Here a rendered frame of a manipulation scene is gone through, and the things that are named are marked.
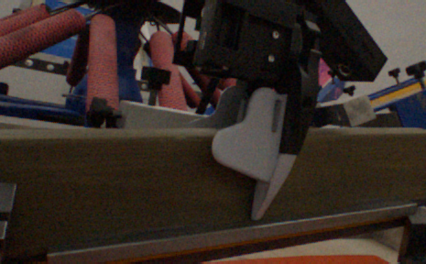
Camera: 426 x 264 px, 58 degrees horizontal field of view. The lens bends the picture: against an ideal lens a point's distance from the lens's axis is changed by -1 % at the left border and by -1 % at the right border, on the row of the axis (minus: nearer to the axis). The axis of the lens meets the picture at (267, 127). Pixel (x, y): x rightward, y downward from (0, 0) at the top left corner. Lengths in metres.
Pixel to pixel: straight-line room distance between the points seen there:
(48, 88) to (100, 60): 3.59
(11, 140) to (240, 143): 0.13
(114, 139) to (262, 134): 0.09
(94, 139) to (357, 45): 0.20
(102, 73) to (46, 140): 0.48
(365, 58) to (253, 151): 0.13
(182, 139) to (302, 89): 0.09
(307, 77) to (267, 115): 0.04
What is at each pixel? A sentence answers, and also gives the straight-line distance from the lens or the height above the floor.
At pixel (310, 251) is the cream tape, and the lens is 0.44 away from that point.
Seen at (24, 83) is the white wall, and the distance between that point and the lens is 4.34.
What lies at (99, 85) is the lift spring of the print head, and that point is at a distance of 0.69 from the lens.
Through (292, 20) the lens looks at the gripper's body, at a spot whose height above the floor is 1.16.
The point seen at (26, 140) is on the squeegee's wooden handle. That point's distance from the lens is 0.25.
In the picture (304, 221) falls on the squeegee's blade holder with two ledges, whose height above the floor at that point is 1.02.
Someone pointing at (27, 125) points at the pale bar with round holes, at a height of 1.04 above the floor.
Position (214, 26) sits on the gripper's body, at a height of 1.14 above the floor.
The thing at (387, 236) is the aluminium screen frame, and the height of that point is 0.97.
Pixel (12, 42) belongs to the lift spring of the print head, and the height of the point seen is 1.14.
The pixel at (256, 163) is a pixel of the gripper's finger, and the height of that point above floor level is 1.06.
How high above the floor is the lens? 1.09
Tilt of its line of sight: 1 degrees down
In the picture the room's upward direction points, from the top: 11 degrees clockwise
